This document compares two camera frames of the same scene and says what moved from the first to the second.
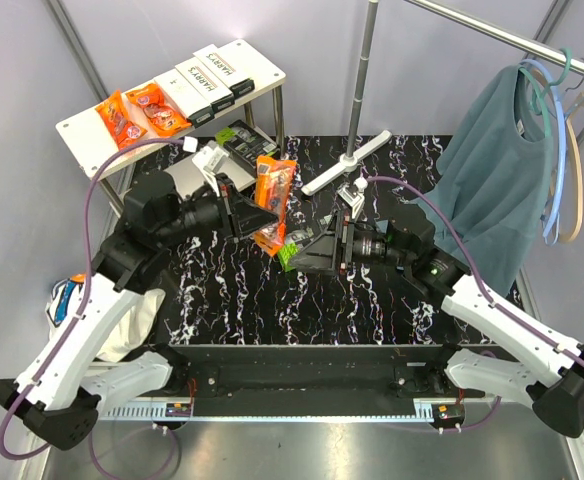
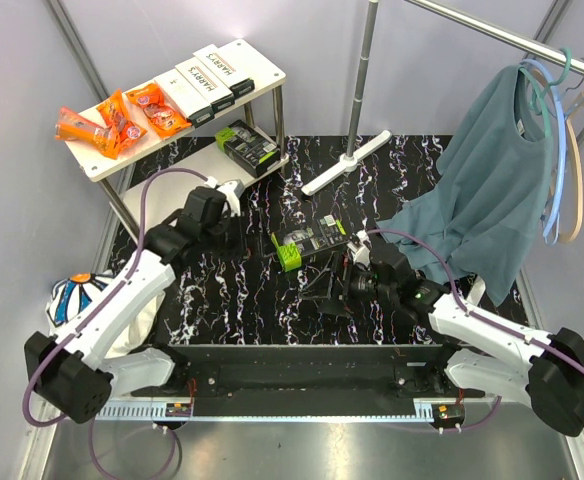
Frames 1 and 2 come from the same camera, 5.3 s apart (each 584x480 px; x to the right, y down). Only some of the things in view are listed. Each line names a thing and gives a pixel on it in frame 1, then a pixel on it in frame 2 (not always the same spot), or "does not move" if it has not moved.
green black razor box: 290,248 does not move
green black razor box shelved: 246,141 does not move
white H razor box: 198,111 does not move
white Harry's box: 212,89 does not move
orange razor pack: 165,118 does not move
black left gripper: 249,216 to 260,243
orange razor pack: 274,179 to 72,126
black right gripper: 320,255 to 322,288
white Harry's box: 238,82 does not move
